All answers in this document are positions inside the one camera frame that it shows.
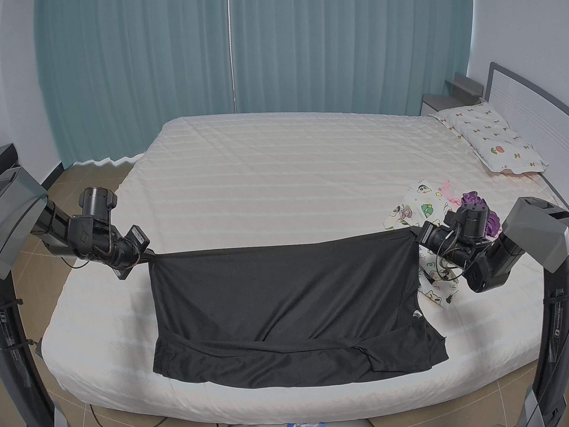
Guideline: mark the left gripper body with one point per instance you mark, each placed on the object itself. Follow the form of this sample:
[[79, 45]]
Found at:
[[126, 254]]

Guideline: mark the white printed pyjama top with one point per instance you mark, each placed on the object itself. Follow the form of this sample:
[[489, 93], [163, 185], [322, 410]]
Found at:
[[418, 198]]

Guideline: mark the blue-green curtain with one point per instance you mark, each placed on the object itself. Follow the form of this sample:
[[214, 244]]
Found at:
[[133, 60], [346, 38]]

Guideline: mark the bed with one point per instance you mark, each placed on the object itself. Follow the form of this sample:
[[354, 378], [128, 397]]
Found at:
[[289, 163]]

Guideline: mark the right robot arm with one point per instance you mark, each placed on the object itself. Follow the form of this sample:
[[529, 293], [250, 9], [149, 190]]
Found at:
[[533, 234]]

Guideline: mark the purple garment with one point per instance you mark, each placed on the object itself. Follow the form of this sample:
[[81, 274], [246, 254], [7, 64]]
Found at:
[[473, 199]]

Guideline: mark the black chest of drawers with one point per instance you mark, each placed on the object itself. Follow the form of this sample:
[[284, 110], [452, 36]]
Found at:
[[6, 158]]

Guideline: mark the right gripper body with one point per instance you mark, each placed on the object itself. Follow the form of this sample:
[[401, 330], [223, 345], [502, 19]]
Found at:
[[440, 240]]

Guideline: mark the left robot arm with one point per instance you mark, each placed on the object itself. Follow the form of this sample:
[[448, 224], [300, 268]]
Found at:
[[22, 207]]

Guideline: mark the white printed pillow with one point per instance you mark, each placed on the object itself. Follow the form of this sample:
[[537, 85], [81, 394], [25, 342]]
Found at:
[[493, 136]]

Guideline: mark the pink garment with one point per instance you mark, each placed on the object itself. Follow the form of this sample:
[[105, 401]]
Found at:
[[449, 189]]

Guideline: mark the black T-shirt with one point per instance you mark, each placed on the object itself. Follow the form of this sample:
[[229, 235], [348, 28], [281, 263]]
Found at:
[[289, 291]]

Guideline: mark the grey bedside table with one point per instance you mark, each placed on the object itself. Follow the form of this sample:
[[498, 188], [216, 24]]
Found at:
[[440, 102]]

